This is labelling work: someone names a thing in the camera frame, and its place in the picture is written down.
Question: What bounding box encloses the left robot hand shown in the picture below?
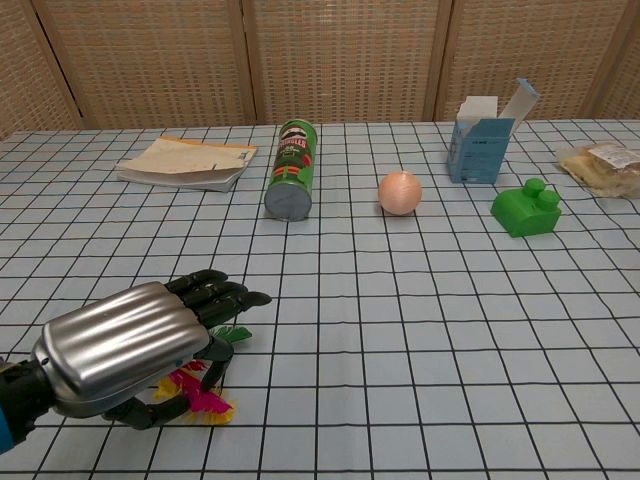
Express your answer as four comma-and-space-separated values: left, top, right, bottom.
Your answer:
30, 269, 273, 431

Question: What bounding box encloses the colourful feather toy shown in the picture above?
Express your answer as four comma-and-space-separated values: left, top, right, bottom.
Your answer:
151, 324, 251, 426

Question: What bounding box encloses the beige paper notebook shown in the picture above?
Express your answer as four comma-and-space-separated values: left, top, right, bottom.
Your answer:
115, 135, 259, 194

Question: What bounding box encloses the green Pringles can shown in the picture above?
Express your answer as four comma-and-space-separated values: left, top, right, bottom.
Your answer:
263, 118, 320, 222

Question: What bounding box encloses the blue checked tablecloth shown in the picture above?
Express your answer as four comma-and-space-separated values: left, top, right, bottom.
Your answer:
0, 118, 640, 480

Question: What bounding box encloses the peach ball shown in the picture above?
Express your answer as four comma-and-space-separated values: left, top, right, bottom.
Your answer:
377, 170, 424, 217

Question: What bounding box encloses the woven folding screen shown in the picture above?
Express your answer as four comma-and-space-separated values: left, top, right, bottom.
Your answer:
0, 0, 640, 143

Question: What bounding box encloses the open blue carton box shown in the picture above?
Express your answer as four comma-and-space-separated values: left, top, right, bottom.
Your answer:
446, 77, 540, 185

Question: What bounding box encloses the green toy brick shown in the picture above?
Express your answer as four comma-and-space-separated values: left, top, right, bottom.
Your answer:
489, 178, 562, 238

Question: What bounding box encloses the packaged bread snack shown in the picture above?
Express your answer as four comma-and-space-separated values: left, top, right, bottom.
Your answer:
556, 141, 640, 199

